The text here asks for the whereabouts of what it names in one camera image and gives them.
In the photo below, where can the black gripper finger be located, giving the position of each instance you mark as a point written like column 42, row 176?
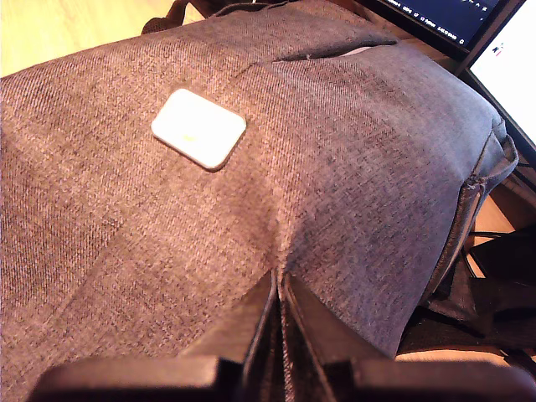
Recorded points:
column 238, row 335
column 326, row 335

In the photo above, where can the grey fabric backpack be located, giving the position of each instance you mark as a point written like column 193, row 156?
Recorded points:
column 167, row 209

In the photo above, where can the black monitor showing code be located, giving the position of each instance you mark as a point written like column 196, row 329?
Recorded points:
column 439, row 17

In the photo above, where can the black monitor showing camera views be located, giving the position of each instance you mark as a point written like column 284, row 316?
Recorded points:
column 515, row 75

